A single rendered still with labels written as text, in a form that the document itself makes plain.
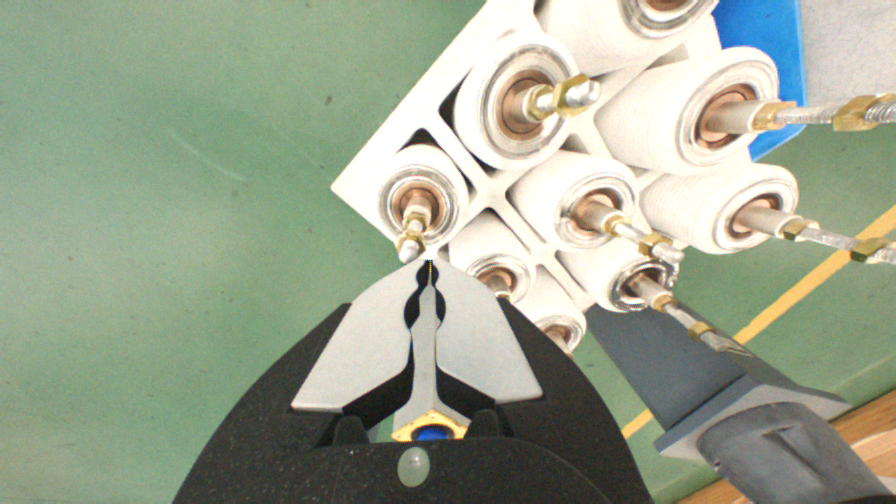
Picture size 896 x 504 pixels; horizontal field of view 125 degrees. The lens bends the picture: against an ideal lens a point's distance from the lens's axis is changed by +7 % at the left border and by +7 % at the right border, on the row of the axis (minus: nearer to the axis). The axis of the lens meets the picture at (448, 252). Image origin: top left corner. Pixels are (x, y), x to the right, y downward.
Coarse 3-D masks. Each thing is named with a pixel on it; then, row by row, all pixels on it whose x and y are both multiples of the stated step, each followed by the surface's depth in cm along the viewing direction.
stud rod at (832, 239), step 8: (808, 232) 20; (816, 232) 19; (824, 232) 19; (832, 232) 19; (816, 240) 19; (824, 240) 19; (832, 240) 19; (840, 240) 18; (848, 240) 18; (856, 240) 18; (840, 248) 18; (848, 248) 18; (888, 248) 17; (880, 256) 17; (888, 256) 16
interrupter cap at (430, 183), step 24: (408, 168) 20; (432, 168) 20; (384, 192) 21; (408, 192) 21; (432, 192) 21; (456, 192) 21; (384, 216) 22; (432, 216) 22; (456, 216) 22; (432, 240) 23
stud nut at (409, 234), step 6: (402, 234) 14; (408, 234) 14; (414, 234) 14; (420, 234) 14; (396, 240) 14; (402, 240) 14; (414, 240) 14; (420, 240) 14; (396, 246) 14; (420, 246) 14; (426, 246) 15; (420, 252) 14
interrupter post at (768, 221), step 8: (752, 208) 23; (760, 208) 23; (768, 208) 23; (744, 216) 23; (752, 216) 23; (760, 216) 22; (768, 216) 22; (776, 216) 21; (784, 216) 21; (792, 216) 21; (800, 216) 21; (744, 224) 24; (752, 224) 23; (760, 224) 22; (768, 224) 22; (776, 224) 21; (784, 224) 21; (768, 232) 22; (776, 232) 21
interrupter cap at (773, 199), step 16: (752, 192) 22; (768, 192) 22; (784, 192) 22; (736, 208) 23; (784, 208) 23; (720, 224) 24; (736, 224) 24; (720, 240) 24; (736, 240) 25; (752, 240) 25
